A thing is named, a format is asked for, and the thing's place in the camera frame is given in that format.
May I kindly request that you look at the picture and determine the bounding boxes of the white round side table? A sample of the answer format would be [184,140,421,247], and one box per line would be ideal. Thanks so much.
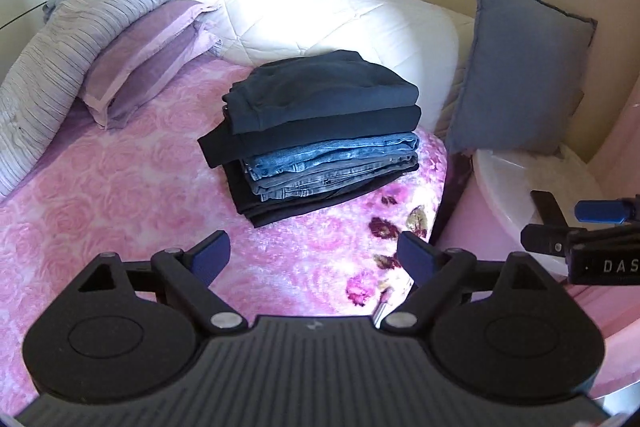
[473,145,604,259]

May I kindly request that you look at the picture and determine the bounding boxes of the black folded garment bottom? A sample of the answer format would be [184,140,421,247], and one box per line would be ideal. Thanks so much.
[222,160,419,228]

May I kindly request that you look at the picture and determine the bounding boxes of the pink rose blanket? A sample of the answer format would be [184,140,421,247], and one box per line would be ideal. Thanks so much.
[1,56,447,414]

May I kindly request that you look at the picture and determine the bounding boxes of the blue folded jeans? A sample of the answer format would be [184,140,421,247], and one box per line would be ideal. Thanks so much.
[241,132,420,181]

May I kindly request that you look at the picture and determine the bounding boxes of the blue cushion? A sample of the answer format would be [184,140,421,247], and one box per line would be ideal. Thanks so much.
[446,0,598,155]

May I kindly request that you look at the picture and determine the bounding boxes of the dark navy folded sweater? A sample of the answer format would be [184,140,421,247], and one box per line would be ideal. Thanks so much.
[198,51,421,168]

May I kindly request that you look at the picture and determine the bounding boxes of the purple pillow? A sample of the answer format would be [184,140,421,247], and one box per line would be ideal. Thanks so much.
[79,0,219,129]

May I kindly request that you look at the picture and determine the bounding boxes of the grey striped duvet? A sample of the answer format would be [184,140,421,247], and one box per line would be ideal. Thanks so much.
[1,0,169,197]

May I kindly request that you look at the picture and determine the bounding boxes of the white quilted pillow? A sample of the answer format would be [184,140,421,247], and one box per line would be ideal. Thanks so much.
[196,0,474,138]

